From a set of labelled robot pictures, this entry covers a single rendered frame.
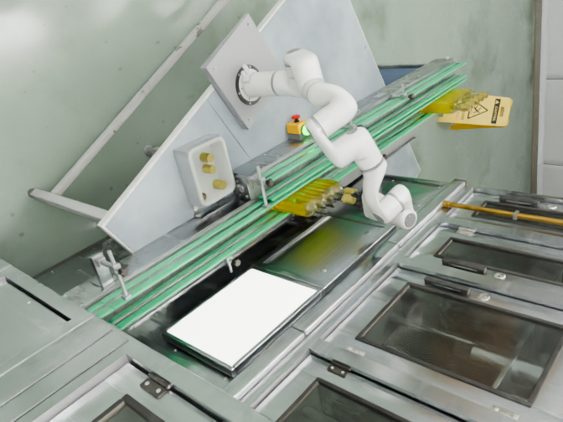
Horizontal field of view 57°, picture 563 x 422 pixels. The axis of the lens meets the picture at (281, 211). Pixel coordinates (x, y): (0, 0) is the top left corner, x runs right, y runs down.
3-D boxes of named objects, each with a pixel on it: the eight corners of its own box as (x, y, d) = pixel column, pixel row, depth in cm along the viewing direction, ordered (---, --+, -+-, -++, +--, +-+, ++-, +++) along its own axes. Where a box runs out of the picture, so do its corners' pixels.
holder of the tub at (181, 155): (192, 216, 197) (205, 220, 192) (173, 149, 185) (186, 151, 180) (224, 198, 208) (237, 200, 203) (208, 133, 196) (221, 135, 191)
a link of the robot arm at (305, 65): (308, 110, 172) (296, 64, 164) (290, 94, 192) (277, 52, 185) (335, 100, 172) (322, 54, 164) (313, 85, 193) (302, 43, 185)
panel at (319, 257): (162, 339, 167) (233, 378, 144) (159, 331, 165) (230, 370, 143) (327, 216, 223) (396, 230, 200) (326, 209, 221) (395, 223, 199)
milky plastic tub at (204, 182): (188, 205, 194) (204, 208, 189) (173, 150, 185) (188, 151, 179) (222, 186, 205) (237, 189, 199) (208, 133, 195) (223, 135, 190)
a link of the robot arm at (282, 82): (276, 102, 194) (309, 101, 183) (265, 69, 187) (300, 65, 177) (290, 91, 199) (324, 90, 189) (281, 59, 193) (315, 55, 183)
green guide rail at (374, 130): (258, 198, 203) (273, 201, 197) (258, 196, 202) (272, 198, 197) (454, 76, 311) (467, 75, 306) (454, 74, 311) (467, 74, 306)
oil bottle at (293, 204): (271, 209, 210) (312, 218, 196) (268, 198, 208) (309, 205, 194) (280, 203, 213) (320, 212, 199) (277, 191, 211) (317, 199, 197)
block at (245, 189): (237, 198, 204) (250, 201, 200) (232, 177, 200) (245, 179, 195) (244, 195, 206) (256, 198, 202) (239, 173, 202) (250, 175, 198)
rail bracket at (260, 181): (251, 205, 200) (274, 210, 192) (241, 166, 193) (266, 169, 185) (256, 202, 202) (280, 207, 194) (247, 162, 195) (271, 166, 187)
